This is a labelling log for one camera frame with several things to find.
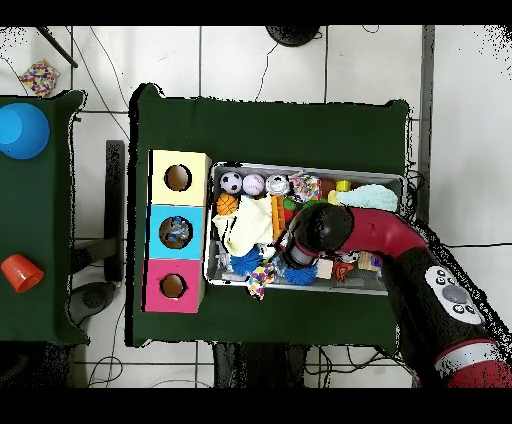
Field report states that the cream waffle cloth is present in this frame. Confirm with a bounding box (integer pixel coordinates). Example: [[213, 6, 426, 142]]
[[221, 196, 276, 258]]

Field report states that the blue spiky ball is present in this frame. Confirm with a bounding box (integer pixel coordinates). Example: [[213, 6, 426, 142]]
[[284, 265, 320, 288], [230, 245, 265, 278]]

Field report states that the dark green table cloth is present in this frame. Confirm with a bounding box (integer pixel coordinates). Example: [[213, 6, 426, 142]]
[[126, 83, 411, 353]]

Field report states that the colourful patterned cloth pouch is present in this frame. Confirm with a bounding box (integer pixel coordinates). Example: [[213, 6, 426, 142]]
[[287, 171, 324, 205]]

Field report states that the blue bowl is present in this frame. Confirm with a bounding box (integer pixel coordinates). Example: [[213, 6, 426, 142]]
[[0, 102, 51, 161]]

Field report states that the clear plastic packet blue label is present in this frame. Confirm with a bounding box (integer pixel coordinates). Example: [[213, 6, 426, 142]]
[[161, 223, 187, 249]]

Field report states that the small baseball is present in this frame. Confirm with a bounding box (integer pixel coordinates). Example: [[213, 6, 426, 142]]
[[242, 173, 266, 197]]

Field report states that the colourful spotted plush toy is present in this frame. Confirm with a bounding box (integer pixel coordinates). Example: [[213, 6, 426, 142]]
[[245, 266, 278, 301]]

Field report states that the small orange basketball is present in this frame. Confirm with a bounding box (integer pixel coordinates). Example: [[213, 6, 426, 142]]
[[215, 194, 240, 217]]

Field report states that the black round stand base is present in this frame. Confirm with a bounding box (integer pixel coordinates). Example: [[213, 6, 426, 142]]
[[265, 25, 323, 48]]

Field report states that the red cup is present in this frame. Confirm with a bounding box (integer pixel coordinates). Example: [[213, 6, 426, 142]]
[[0, 253, 45, 294]]

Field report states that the shallow clear mesh bin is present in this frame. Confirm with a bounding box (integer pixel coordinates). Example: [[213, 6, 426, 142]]
[[205, 162, 405, 297]]

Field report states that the green covered side table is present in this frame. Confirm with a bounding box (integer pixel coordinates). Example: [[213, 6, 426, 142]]
[[0, 89, 87, 347]]

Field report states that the small soccer ball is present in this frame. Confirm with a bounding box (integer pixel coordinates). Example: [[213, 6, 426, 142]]
[[219, 171, 245, 196]]

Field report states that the wooden box with three holes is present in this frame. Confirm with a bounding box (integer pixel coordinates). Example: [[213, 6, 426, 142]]
[[143, 148, 213, 315]]

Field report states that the mint green cloth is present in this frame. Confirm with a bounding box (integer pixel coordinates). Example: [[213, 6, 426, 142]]
[[347, 183, 400, 214]]

